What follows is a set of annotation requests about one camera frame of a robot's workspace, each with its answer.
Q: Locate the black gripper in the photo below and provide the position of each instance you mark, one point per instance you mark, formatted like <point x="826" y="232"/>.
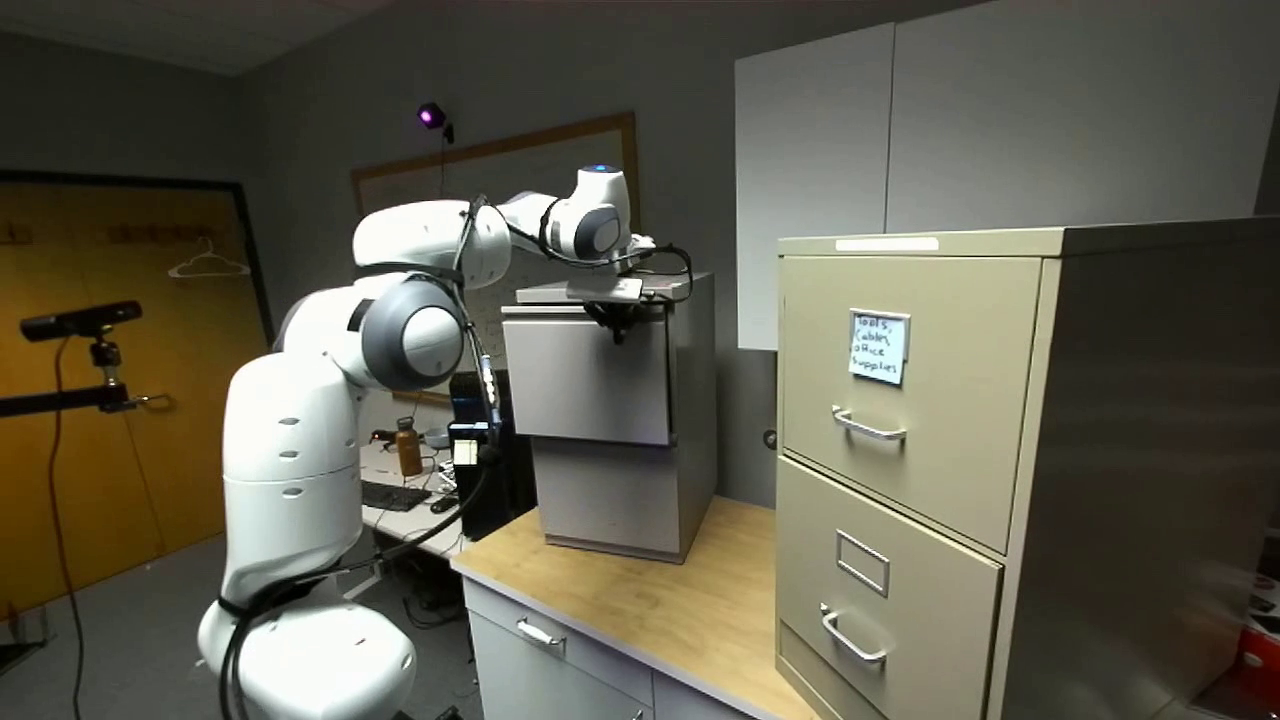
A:
<point x="625" y="304"/>

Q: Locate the white top drawer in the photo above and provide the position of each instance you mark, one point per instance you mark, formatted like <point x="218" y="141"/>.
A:
<point x="573" y="380"/>

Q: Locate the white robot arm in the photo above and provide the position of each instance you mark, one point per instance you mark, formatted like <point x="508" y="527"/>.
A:
<point x="282" y="642"/>

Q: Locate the white small cabinet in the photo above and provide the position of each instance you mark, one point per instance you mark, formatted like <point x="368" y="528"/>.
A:
<point x="639" y="496"/>

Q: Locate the white label on cabinet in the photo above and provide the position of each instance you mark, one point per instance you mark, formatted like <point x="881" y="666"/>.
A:
<point x="878" y="347"/>

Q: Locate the white desk drawer unit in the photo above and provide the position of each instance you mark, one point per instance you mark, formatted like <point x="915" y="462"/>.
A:
<point x="542" y="668"/>

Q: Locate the beige metal filing cabinet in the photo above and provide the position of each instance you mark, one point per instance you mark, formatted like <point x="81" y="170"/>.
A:
<point x="1060" y="506"/>

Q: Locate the wood framed whiteboard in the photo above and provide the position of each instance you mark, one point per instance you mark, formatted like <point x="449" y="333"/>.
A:
<point x="493" y="170"/>

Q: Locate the brown bottle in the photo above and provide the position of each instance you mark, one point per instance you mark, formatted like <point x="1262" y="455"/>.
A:
<point x="410" y="446"/>

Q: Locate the wire coat hanger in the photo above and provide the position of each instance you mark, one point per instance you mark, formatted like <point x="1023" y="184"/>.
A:
<point x="211" y="266"/>

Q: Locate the white tall wall cabinet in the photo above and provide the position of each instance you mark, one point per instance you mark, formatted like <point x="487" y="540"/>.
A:
<point x="1000" y="113"/>

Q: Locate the black camera on stand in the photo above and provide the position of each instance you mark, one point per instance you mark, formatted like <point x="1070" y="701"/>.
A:
<point x="81" y="322"/>

